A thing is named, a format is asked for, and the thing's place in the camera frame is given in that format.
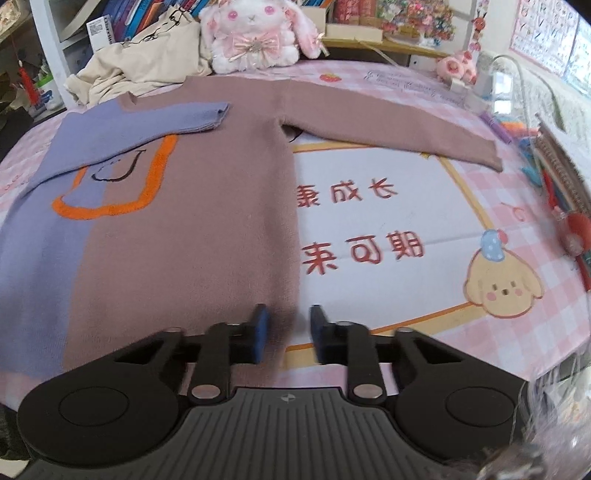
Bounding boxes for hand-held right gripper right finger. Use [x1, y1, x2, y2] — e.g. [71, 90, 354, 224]
[309, 305, 467, 403]

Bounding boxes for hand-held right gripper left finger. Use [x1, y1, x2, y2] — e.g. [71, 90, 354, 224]
[113, 304, 271, 403]

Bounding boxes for purple and brown sweater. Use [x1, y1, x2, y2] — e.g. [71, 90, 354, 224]
[0, 76, 505, 378]

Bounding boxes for dark clothes pile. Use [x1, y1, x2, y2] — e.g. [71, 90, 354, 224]
[0, 105, 34, 155]

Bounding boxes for pink checked printed desk mat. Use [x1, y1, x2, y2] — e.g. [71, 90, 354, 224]
[0, 59, 591, 393]

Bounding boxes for colourful clips and pens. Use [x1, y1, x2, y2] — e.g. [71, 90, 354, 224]
[480, 110, 542, 185]

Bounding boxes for stack of notebooks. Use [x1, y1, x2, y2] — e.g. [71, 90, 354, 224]
[534, 119, 591, 289]

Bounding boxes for cream garment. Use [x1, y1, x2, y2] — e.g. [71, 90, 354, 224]
[64, 6, 214, 106]

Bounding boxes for white plush bunny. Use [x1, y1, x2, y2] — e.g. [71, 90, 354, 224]
[198, 0, 331, 75]

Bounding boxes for pink plush pig toy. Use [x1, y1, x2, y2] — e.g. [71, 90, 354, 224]
[436, 50, 479, 86]

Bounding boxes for white storage box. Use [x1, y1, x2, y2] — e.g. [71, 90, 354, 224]
[325, 22, 385, 41]

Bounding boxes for white bottle with blue label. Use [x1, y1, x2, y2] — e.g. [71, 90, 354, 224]
[31, 76, 64, 117]

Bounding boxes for colourful bead ornament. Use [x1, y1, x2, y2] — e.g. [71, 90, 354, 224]
[376, 0, 457, 48]

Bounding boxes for red boxed book set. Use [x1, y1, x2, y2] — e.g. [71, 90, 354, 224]
[333, 0, 379, 20]

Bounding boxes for red tassel ornament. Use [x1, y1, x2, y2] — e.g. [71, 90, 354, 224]
[16, 54, 41, 108]

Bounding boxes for white wooden bookshelf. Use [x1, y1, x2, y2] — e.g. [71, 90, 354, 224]
[30, 0, 444, 84]

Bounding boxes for grey cable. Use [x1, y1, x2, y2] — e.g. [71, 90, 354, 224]
[488, 54, 565, 131]

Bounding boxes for alphabet wall poster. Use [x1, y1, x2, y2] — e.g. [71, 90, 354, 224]
[510, 0, 591, 95]

